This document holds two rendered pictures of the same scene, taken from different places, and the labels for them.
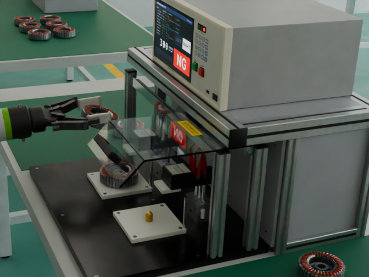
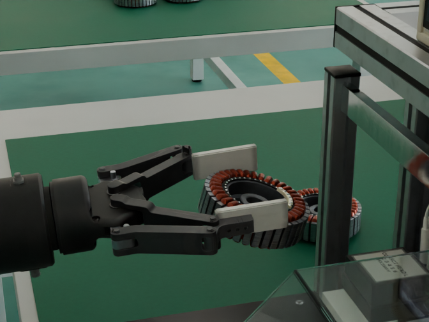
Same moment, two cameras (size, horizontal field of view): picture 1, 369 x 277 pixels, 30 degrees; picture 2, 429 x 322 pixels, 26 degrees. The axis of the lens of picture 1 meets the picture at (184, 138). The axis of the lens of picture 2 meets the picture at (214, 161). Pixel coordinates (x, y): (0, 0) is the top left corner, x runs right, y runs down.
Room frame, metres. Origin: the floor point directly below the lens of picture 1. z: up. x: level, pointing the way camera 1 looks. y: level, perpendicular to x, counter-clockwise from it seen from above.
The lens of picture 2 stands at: (1.05, 0.15, 1.37)
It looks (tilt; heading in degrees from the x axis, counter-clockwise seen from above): 24 degrees down; 10
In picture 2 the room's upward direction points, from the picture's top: straight up
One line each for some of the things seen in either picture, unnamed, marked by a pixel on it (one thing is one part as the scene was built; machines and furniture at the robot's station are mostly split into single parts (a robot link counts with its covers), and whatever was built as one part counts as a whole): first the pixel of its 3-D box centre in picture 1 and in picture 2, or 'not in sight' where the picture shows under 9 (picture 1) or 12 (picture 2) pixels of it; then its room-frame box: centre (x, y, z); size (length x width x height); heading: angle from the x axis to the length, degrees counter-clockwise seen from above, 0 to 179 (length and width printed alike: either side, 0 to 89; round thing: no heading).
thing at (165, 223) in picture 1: (149, 222); not in sight; (1.58, 0.08, 0.78); 0.15 x 0.15 x 0.01; 25
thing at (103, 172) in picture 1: (118, 174); not in sight; (1.80, 0.19, 0.80); 0.11 x 0.11 x 0.04
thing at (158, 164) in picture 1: (165, 169); not in sight; (1.86, 0.05, 0.80); 0.07 x 0.05 x 0.06; 25
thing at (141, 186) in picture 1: (118, 182); not in sight; (1.80, 0.19, 0.78); 0.15 x 0.15 x 0.01; 25
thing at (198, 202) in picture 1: (199, 206); not in sight; (1.64, -0.05, 0.80); 0.07 x 0.05 x 0.06; 25
